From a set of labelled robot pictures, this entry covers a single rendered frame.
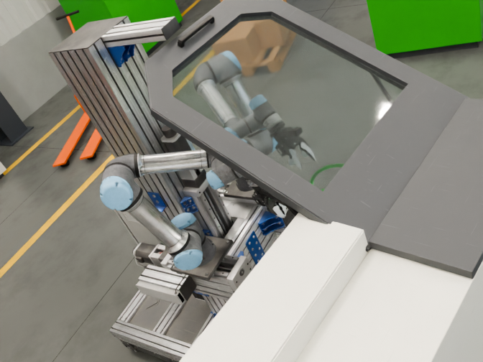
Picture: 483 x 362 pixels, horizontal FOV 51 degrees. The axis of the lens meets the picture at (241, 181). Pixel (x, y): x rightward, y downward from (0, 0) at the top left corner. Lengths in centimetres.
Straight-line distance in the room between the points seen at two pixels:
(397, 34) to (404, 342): 423
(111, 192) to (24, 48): 646
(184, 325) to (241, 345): 198
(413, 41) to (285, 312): 424
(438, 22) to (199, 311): 340
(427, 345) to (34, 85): 747
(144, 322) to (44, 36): 579
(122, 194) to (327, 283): 85
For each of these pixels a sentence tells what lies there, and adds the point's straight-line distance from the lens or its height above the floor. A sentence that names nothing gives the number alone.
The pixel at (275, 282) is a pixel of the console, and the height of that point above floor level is 155.
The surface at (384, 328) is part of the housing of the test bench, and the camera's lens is 130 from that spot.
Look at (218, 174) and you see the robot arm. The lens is 186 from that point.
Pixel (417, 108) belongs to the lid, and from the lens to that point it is 181.
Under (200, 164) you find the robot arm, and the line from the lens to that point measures 196.
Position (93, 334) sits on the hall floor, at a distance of 392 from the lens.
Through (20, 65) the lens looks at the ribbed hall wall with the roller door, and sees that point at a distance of 814.
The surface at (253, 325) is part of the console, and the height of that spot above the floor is 155.
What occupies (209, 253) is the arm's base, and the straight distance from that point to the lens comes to 225.
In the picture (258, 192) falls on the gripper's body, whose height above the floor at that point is 135.
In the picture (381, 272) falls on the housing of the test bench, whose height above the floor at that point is 147.
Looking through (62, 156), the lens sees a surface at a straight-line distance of 613.
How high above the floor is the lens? 255
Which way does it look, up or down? 35 degrees down
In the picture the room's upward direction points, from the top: 25 degrees counter-clockwise
